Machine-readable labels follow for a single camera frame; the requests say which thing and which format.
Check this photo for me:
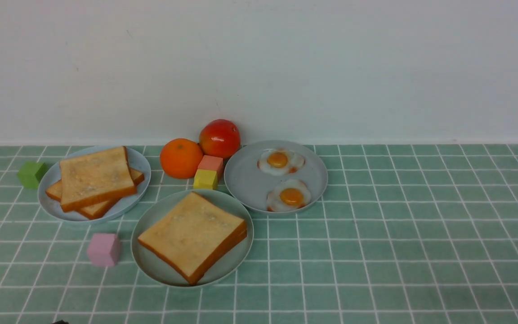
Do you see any back fried egg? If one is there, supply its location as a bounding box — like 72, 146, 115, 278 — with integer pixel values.
257, 148, 306, 176

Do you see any fried egg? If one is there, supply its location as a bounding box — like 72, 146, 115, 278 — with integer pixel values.
257, 148, 306, 176
266, 179, 311, 212

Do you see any grey egg plate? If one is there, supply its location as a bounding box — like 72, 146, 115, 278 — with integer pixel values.
223, 140, 329, 215

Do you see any front fried egg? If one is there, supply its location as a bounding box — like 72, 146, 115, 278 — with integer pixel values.
266, 179, 311, 212

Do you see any red apple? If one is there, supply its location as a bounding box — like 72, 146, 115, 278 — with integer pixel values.
199, 119, 241, 159

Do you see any pink-orange cube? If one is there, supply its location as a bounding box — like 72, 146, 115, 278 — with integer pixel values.
197, 155, 224, 179

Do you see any yellow cube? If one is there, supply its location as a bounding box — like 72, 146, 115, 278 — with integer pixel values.
193, 169, 219, 190

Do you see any orange fruit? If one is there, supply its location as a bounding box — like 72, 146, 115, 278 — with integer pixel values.
160, 138, 204, 179

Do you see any green empty front plate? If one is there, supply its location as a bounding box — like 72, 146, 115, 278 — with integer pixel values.
131, 189, 255, 288

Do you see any grey bread plate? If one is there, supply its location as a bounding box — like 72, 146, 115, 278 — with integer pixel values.
38, 147, 152, 225

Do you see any pink cube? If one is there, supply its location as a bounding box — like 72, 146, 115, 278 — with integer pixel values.
87, 233, 122, 267

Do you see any green cube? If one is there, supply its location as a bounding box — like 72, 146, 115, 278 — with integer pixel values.
17, 161, 49, 189

